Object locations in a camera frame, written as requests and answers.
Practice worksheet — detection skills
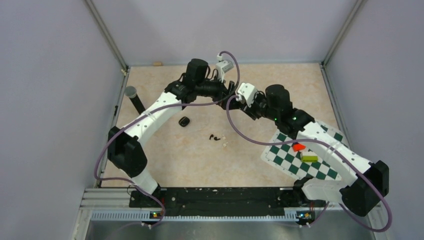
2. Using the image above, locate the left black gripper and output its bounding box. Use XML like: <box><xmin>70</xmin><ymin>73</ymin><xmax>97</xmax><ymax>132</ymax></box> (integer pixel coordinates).
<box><xmin>195</xmin><ymin>72</ymin><xmax>241</xmax><ymax>110</ymax></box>

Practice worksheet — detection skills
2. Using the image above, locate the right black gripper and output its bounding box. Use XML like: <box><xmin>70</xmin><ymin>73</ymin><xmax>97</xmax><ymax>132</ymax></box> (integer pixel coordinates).
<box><xmin>239</xmin><ymin>92</ymin><xmax>279</xmax><ymax>122</ymax></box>

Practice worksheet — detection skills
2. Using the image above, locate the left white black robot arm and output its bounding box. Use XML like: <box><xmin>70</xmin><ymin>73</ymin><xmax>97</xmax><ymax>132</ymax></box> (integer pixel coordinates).
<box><xmin>107</xmin><ymin>58</ymin><xmax>239</xmax><ymax>207</ymax></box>

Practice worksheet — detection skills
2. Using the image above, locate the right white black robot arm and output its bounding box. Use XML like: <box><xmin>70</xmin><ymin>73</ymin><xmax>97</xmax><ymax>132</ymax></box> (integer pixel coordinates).
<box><xmin>220</xmin><ymin>83</ymin><xmax>393</xmax><ymax>218</ymax></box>

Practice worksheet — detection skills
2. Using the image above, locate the black earbud charging case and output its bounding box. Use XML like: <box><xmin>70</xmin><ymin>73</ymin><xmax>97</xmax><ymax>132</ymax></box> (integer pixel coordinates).
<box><xmin>178</xmin><ymin>116</ymin><xmax>191</xmax><ymax>128</ymax></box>

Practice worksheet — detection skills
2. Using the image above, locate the red block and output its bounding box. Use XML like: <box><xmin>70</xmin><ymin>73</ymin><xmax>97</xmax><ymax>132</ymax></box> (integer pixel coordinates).
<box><xmin>292</xmin><ymin>143</ymin><xmax>307</xmax><ymax>152</ymax></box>

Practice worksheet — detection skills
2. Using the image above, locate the green white chessboard mat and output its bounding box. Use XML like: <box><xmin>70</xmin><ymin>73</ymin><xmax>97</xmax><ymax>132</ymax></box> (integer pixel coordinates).
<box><xmin>261</xmin><ymin>120</ymin><xmax>350</xmax><ymax>181</ymax></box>

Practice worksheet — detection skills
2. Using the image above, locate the small wooden piece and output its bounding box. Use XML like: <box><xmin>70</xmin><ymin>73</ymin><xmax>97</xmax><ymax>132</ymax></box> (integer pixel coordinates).
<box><xmin>152</xmin><ymin>61</ymin><xmax>163</xmax><ymax>67</ymax></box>

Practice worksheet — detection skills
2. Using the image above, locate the green white block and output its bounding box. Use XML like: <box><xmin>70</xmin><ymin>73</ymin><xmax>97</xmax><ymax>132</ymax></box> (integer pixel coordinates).
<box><xmin>300</xmin><ymin>151</ymin><xmax>319</xmax><ymax>163</ymax></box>

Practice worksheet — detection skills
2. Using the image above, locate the black microphone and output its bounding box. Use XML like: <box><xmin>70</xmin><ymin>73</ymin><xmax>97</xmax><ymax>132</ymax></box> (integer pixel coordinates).
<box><xmin>124</xmin><ymin>86</ymin><xmax>146</xmax><ymax>115</ymax></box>

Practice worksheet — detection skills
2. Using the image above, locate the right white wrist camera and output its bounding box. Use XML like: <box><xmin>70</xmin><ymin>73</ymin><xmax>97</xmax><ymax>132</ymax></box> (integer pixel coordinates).
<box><xmin>236</xmin><ymin>82</ymin><xmax>258</xmax><ymax>108</ymax></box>

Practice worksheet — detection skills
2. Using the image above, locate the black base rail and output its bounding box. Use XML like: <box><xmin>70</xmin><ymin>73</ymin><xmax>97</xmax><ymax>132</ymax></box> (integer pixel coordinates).
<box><xmin>129</xmin><ymin>187</ymin><xmax>326</xmax><ymax>217</ymax></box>

